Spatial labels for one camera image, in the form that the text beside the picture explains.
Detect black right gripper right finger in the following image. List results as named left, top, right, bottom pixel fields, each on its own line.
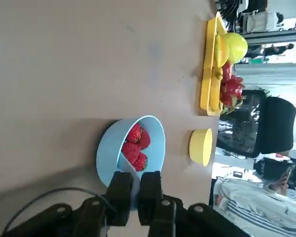
left=137, top=171, right=250, bottom=237

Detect red apple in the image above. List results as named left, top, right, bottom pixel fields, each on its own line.
left=222, top=63, right=234, bottom=82

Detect person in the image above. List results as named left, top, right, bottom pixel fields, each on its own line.
left=253, top=158, right=296, bottom=198
left=263, top=43, right=295, bottom=57
left=213, top=177, right=296, bottom=237

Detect yellow banana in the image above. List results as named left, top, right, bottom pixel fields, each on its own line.
left=211, top=68, right=224, bottom=111

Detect yellow tray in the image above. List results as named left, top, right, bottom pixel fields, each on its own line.
left=199, top=12, right=229, bottom=116

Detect black office chair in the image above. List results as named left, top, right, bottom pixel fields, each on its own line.
left=217, top=90, right=296, bottom=158

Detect yellow-green starfruit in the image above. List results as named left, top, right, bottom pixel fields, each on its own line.
left=214, top=33, right=229, bottom=67

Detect red dragon fruit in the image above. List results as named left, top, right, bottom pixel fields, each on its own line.
left=219, top=75, right=245, bottom=116

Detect light blue bowl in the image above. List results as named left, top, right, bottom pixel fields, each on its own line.
left=96, top=115, right=167, bottom=190

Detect black cable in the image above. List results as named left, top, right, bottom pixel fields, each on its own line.
left=2, top=187, right=115, bottom=234

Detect yellow bowl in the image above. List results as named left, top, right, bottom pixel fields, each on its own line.
left=189, top=127, right=213, bottom=167

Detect round green fruit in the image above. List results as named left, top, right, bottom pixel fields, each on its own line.
left=223, top=32, right=249, bottom=64

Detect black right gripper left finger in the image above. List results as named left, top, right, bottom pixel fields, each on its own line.
left=1, top=171, right=134, bottom=237

